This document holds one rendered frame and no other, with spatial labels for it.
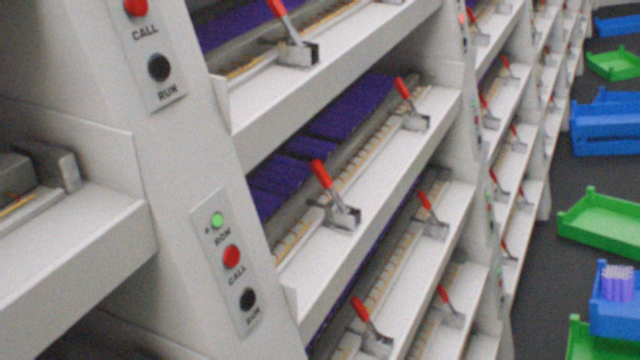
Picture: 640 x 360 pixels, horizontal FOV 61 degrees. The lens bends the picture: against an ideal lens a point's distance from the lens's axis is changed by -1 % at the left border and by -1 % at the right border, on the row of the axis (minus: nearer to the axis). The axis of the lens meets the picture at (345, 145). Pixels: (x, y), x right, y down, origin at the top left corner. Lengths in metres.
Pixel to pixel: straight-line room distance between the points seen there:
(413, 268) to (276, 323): 0.41
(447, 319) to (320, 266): 0.51
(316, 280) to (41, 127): 0.31
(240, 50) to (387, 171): 0.29
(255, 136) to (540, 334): 1.20
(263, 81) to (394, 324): 0.42
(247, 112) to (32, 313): 0.23
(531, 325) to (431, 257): 0.72
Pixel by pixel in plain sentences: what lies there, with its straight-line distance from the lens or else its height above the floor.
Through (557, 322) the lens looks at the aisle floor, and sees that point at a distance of 1.60.
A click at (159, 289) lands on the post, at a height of 0.87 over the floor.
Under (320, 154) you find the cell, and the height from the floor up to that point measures 0.80.
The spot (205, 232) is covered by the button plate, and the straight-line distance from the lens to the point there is 0.42.
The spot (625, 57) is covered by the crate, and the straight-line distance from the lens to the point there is 3.38.
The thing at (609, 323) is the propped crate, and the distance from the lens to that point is 1.41.
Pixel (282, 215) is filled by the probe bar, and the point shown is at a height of 0.80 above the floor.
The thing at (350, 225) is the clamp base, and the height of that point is 0.77.
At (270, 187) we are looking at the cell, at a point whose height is 0.80.
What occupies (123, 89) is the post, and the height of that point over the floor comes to 1.02.
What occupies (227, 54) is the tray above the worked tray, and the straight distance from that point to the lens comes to 0.55.
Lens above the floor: 1.10
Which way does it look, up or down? 23 degrees down
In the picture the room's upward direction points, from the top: 14 degrees counter-clockwise
